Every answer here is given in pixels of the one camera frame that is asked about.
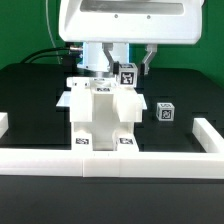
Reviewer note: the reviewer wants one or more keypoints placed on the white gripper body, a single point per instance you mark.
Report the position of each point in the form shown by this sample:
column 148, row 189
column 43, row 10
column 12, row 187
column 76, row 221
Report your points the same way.
column 131, row 21

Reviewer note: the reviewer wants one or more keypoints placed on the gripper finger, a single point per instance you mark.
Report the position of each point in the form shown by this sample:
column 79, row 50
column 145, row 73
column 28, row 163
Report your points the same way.
column 113, row 65
column 151, row 50

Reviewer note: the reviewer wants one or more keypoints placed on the white chair seat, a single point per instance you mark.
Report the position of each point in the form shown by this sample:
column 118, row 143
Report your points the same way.
column 104, row 132

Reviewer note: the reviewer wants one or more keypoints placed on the white chair back frame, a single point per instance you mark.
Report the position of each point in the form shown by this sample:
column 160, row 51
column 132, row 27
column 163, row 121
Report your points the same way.
column 93, row 98

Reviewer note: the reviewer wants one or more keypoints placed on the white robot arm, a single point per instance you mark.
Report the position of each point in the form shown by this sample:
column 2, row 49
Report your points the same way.
column 95, row 60

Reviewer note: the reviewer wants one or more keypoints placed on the white marker sheet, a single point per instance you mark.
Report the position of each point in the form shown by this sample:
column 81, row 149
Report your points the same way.
column 64, row 100

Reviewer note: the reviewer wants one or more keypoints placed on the white part at left edge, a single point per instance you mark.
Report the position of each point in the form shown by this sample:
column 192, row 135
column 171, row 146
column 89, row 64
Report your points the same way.
column 3, row 123

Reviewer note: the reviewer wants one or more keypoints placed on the white U-shaped fence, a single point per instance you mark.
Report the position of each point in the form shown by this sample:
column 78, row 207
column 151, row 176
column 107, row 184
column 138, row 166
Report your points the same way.
column 206, row 165

